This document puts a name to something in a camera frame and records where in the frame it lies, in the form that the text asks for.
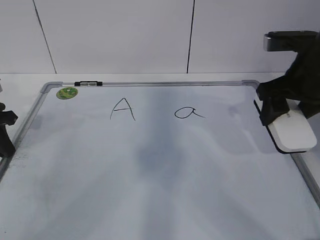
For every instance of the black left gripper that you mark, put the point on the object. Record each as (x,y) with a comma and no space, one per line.
(7,118)

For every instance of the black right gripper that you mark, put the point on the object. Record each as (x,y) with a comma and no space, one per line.
(301,82)

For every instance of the white board eraser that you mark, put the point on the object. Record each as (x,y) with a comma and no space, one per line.
(291,132)

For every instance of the round green magnet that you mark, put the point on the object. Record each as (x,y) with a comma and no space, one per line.
(67,93)

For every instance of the black board hanger clip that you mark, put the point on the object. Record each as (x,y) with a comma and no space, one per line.
(88,83)

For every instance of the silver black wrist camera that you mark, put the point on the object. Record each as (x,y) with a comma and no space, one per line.
(284,41)

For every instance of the white board with grey frame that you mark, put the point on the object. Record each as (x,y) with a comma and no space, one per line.
(152,161)

